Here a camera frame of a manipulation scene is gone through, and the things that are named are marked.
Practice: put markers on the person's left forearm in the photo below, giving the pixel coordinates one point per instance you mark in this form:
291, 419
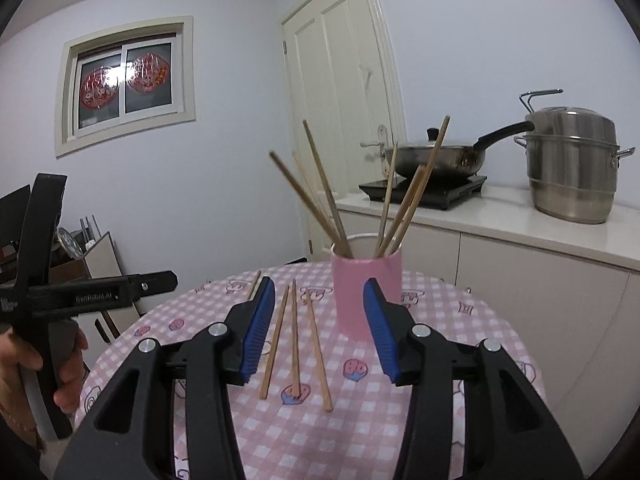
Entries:
12, 450

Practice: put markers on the pink cup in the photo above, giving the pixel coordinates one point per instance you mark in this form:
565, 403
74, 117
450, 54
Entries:
350, 300

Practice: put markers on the black induction cooker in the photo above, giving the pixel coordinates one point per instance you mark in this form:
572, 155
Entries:
450, 192

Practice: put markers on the dark wooden desk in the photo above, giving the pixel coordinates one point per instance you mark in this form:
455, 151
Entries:
70, 270

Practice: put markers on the red paper window decoration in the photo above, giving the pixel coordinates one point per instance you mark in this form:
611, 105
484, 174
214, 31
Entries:
146, 74
99, 89

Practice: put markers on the glass wok lid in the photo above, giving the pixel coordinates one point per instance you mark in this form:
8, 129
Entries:
452, 147

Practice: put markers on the white kitchen cabinet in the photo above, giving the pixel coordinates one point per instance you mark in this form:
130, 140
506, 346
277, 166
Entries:
525, 285

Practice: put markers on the bunch of wooden chopsticks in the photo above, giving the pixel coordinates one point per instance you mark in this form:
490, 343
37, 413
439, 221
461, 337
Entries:
325, 186

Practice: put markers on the cream framed window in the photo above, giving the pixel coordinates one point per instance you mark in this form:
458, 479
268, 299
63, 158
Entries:
125, 127

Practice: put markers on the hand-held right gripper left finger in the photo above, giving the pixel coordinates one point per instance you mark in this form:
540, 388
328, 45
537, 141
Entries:
257, 330

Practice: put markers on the cream panel door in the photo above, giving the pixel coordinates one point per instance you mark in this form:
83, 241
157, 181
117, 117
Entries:
340, 110

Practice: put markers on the round metal lid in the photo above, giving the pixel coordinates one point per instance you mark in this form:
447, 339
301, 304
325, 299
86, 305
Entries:
70, 245

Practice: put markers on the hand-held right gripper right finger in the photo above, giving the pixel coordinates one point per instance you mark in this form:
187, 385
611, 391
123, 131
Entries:
380, 330

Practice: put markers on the single wooden chopstick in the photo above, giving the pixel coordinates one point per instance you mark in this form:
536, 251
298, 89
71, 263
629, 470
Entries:
295, 340
275, 342
254, 286
318, 355

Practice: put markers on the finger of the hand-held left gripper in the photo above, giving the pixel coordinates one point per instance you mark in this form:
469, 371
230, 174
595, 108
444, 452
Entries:
152, 285

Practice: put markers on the person's left hand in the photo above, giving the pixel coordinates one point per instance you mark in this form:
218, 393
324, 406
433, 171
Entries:
70, 375

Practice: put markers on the pink checkered bear tablecloth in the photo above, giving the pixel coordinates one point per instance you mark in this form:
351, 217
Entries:
350, 410

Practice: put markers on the stainless steel steamer pot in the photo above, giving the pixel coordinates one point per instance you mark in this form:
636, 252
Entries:
570, 175

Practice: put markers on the black monitor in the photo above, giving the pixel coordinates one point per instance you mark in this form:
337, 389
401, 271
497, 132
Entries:
15, 220

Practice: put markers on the white board panel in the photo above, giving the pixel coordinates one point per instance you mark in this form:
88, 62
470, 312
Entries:
105, 255

